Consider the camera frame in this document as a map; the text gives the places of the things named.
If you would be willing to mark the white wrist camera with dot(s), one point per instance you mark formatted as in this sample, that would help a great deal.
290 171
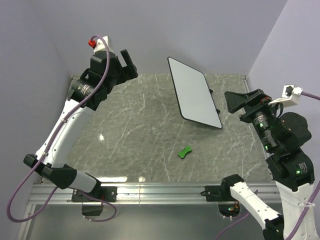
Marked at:
98 45
290 96

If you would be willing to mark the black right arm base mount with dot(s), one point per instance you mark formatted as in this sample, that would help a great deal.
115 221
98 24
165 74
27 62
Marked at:
228 207

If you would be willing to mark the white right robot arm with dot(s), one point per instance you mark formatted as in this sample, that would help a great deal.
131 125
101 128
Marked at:
282 135

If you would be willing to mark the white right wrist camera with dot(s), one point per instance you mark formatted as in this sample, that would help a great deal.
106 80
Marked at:
290 96

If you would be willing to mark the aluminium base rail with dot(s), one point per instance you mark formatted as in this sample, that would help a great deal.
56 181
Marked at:
145 211

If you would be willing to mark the black framed whiteboard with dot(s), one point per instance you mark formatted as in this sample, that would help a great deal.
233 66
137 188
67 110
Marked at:
194 97

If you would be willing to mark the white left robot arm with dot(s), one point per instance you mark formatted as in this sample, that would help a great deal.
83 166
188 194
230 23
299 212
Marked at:
84 97

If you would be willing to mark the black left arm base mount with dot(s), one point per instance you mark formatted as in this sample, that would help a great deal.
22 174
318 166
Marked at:
92 204

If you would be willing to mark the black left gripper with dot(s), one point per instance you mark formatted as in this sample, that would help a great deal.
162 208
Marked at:
128 72

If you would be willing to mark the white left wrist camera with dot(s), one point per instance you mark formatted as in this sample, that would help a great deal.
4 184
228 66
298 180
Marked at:
98 45

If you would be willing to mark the green whiteboard eraser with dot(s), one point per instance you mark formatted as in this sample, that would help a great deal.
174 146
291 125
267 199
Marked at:
183 153

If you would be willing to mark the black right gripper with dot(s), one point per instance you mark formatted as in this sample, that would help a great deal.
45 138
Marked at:
254 99

